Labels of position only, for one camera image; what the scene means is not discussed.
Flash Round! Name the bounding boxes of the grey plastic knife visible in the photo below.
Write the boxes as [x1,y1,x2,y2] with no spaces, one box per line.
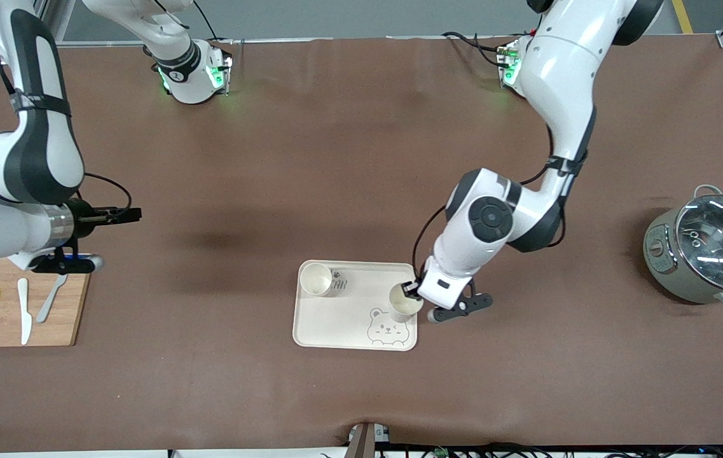
[36,274,69,324]

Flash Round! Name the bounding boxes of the white plastic knife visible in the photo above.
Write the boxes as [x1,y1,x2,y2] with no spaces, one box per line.
[17,278,32,345]

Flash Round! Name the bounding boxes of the silver table edge rail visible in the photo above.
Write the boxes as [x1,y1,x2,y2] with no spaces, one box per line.
[56,38,527,48]

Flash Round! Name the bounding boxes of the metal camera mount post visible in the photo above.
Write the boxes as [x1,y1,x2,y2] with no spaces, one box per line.
[347,422,392,458]

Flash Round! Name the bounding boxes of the brown table cover mat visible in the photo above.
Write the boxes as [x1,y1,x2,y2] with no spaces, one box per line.
[0,35,723,454]

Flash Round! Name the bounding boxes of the glass pot lid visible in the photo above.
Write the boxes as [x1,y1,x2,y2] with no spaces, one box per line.
[675,194,723,293]

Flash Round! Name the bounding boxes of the grey-green electric pot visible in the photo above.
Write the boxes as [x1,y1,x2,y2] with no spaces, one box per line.
[643,184,723,311]

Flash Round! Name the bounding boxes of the cream bear print tray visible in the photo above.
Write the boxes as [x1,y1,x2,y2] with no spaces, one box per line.
[292,260,418,352]

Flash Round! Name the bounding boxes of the white plastic cup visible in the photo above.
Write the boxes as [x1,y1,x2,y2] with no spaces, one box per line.
[300,263,334,298]
[389,283,424,323]

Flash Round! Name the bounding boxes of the black right arm base cable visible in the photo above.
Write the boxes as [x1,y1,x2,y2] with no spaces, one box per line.
[193,0,219,40]

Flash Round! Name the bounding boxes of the black left arm base cables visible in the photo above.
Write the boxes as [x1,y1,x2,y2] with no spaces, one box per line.
[443,31,508,67]

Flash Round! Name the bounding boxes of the wooden cutting board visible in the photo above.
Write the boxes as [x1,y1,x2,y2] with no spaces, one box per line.
[0,258,92,348]

